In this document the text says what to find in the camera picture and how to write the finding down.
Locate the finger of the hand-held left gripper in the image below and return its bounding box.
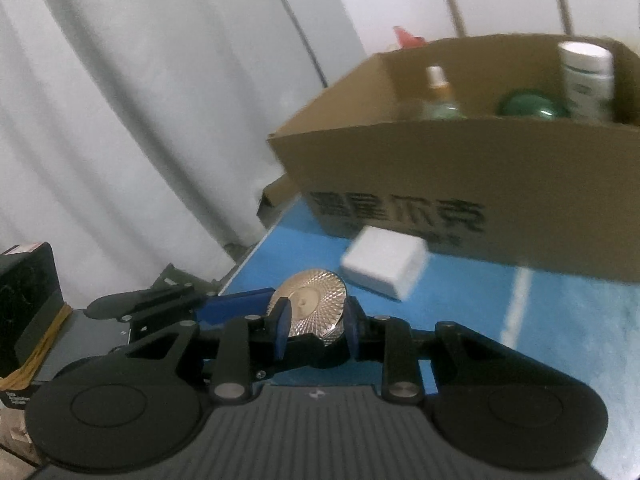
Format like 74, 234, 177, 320
149, 262, 222, 295
85, 286, 277, 328

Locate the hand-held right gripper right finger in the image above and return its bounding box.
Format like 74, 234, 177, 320
344, 297, 553, 406

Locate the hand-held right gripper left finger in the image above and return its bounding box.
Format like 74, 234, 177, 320
124, 299, 295, 407

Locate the faceted silver round case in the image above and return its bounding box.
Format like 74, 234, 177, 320
268, 268, 352, 349

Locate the brown cardboard box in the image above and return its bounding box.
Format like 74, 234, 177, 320
256, 34, 640, 285

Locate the small white box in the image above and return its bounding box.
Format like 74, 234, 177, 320
339, 225, 432, 303

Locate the white curtain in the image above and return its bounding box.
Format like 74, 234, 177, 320
0, 0, 381, 313

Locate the small bottle with white cap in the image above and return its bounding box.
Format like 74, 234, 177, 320
424, 65, 467, 121

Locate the green round container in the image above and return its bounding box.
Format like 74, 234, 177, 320
496, 88, 570, 120

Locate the red plastic bag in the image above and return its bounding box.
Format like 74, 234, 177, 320
391, 26, 427, 52

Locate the white plastic bottle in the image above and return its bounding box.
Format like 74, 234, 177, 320
556, 41, 617, 123

